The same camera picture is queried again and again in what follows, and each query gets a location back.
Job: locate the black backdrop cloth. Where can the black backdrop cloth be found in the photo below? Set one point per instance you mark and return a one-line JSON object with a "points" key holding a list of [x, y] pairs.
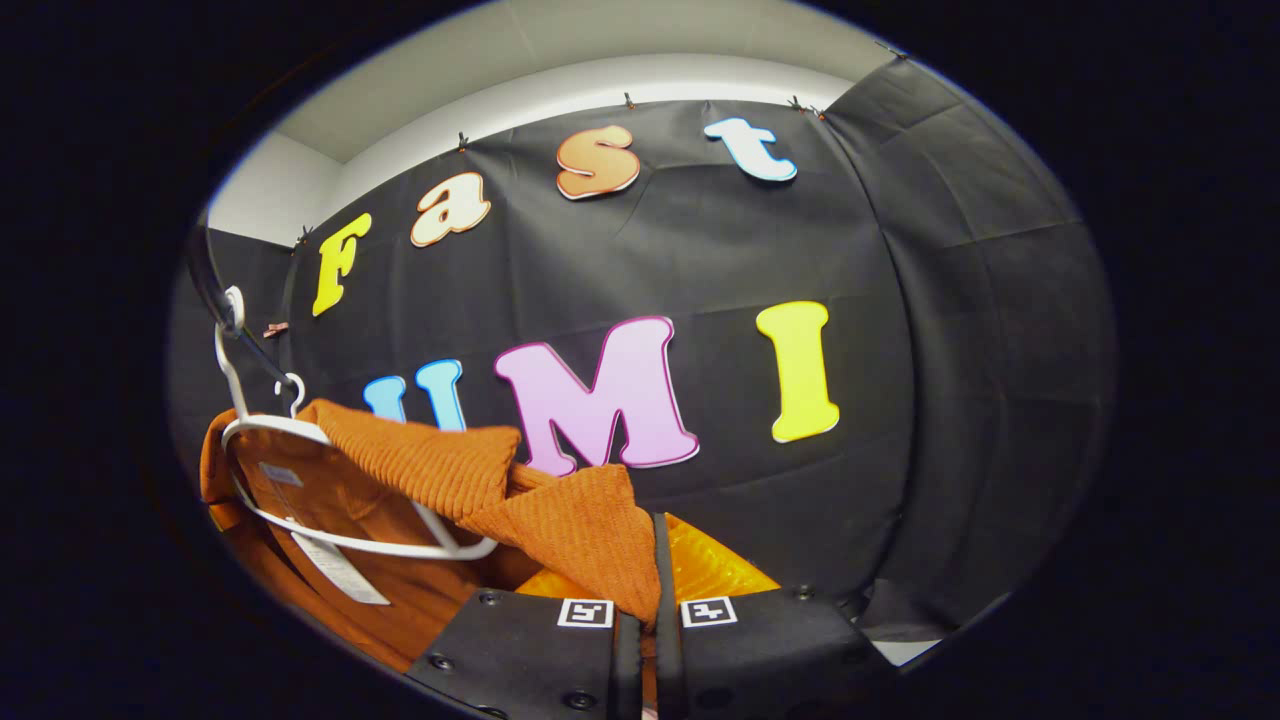
{"points": [[690, 250]]}

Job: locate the black clothes rack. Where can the black clothes rack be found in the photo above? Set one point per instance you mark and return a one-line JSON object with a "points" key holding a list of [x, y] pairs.
{"points": [[255, 352]]}

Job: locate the white clothes hanger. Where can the white clothes hanger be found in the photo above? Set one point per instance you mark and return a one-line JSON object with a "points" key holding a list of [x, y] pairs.
{"points": [[340, 540], [291, 382]]}

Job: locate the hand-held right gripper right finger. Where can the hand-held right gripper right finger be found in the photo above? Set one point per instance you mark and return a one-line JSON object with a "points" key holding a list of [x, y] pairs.
{"points": [[668, 640]]}

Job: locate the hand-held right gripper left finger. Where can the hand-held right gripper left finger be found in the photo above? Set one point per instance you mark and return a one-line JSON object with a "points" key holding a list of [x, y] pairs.
{"points": [[520, 650]]}

